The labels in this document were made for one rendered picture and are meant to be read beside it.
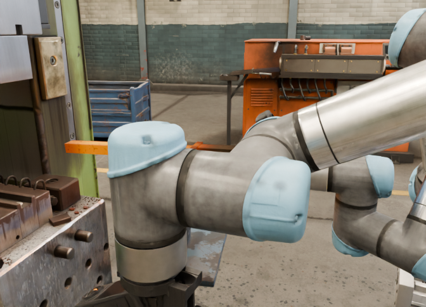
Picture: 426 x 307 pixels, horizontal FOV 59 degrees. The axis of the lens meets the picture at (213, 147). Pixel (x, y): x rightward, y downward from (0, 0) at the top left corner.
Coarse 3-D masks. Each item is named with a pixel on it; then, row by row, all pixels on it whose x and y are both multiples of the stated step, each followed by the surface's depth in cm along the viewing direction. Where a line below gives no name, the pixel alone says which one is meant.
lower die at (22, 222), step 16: (16, 192) 93; (32, 192) 93; (48, 192) 94; (0, 208) 85; (16, 208) 85; (32, 208) 89; (48, 208) 94; (0, 224) 81; (16, 224) 85; (32, 224) 90; (0, 240) 81; (16, 240) 85
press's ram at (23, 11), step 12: (0, 0) 76; (12, 0) 78; (24, 0) 81; (36, 0) 84; (0, 12) 76; (12, 12) 79; (24, 12) 82; (36, 12) 85; (0, 24) 76; (12, 24) 79; (24, 24) 82; (36, 24) 85
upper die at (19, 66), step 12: (0, 36) 76; (12, 36) 79; (24, 36) 82; (0, 48) 77; (12, 48) 79; (24, 48) 82; (0, 60) 77; (12, 60) 80; (24, 60) 83; (0, 72) 77; (12, 72) 80; (24, 72) 83
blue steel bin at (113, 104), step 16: (96, 96) 448; (112, 96) 446; (128, 96) 443; (144, 96) 497; (96, 112) 453; (112, 112) 453; (128, 112) 449; (144, 112) 491; (96, 128) 460; (112, 128) 458
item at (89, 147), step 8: (72, 144) 86; (80, 144) 85; (88, 144) 85; (96, 144) 85; (104, 144) 84; (200, 144) 79; (208, 144) 78; (72, 152) 87; (80, 152) 86; (88, 152) 85; (96, 152) 85; (104, 152) 84
